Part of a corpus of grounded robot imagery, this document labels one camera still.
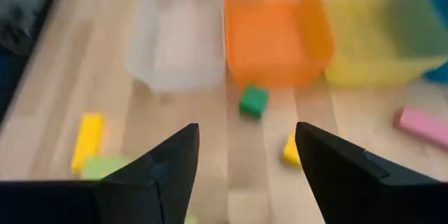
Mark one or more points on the orange plastic bin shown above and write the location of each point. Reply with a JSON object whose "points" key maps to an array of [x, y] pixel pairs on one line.
{"points": [[273, 35]]}

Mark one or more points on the clear plastic bin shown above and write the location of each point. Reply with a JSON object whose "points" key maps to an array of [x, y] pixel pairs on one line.
{"points": [[175, 42]]}

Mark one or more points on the pink long block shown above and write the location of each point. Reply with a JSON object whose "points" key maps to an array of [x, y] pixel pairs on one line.
{"points": [[423, 126]]}

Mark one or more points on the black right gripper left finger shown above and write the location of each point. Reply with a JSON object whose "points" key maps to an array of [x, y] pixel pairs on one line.
{"points": [[147, 196]]}

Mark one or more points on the light green rectangular block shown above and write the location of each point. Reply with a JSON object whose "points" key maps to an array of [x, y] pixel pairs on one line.
{"points": [[190, 221], [99, 168]]}

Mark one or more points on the green cube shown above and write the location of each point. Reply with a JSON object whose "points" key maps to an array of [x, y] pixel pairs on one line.
{"points": [[253, 101]]}

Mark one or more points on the large yellow cube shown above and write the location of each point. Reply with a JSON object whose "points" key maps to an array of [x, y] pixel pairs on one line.
{"points": [[290, 152]]}

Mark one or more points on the yellow plastic bin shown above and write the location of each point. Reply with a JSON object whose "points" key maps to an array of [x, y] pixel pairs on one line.
{"points": [[350, 24]]}

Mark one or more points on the yellow long block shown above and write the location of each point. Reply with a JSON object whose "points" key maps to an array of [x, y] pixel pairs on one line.
{"points": [[87, 140]]}

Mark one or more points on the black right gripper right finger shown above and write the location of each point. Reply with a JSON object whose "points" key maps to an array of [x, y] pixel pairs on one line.
{"points": [[350, 189]]}

